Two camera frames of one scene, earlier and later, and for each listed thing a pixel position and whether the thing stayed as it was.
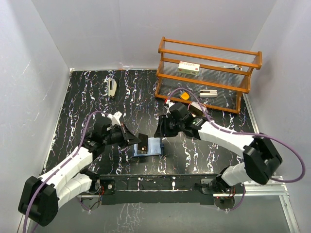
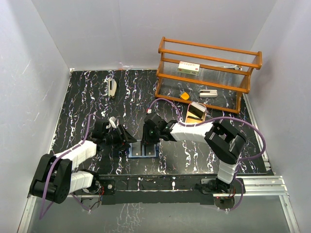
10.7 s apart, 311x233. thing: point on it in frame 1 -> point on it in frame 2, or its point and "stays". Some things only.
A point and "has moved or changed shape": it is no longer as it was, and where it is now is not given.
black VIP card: [144, 139] -> [150, 150]
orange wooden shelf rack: [216, 77] stays
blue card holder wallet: [154, 147] has moved or changed shape
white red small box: [188, 68] stays
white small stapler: [208, 93] stays
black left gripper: [127, 138] stays
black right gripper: [163, 131] -> [146, 139]
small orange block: [184, 96] stays
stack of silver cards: [194, 108] stays
